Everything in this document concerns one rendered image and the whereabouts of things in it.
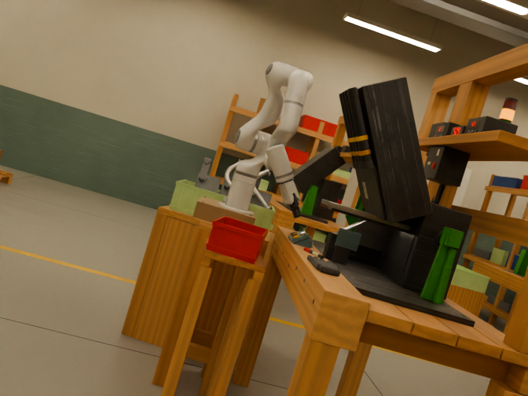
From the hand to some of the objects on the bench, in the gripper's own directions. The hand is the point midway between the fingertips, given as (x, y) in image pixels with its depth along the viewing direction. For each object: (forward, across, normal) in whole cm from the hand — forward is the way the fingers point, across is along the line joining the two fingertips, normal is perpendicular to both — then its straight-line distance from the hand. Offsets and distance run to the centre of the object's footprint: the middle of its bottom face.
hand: (296, 213), depth 243 cm
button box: (+17, +4, +4) cm, 18 cm away
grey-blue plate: (+21, -27, -1) cm, 34 cm away
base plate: (+32, -22, -15) cm, 42 cm away
